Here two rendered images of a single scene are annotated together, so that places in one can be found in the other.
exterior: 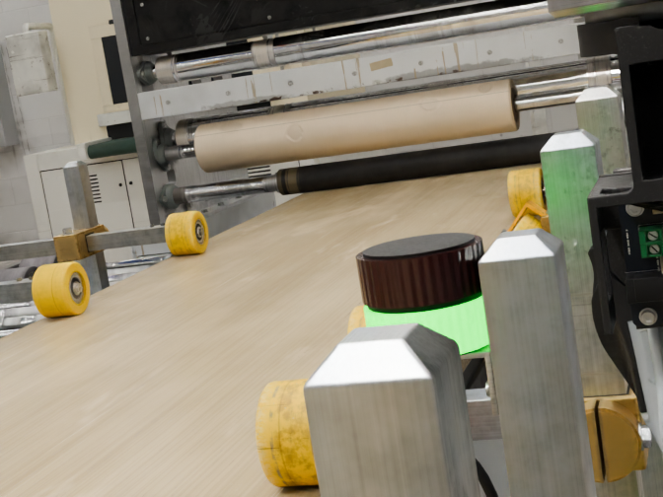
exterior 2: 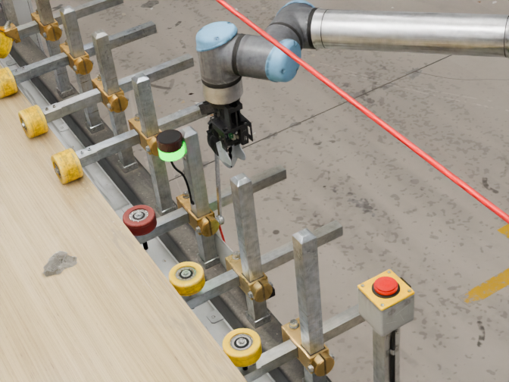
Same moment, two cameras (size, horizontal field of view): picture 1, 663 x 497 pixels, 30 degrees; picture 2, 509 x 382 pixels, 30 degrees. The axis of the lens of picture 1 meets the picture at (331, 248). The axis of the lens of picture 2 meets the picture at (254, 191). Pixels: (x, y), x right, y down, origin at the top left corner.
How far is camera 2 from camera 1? 1.79 m
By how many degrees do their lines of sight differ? 50
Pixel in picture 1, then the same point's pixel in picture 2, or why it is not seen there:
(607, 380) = (155, 130)
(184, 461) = (11, 186)
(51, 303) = not seen: outside the picture
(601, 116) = (104, 42)
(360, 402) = (244, 186)
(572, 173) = (145, 86)
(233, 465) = (32, 181)
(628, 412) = not seen: hidden behind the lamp
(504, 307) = (189, 144)
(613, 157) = (107, 52)
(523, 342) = (192, 148)
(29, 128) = not seen: outside the picture
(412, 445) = (249, 188)
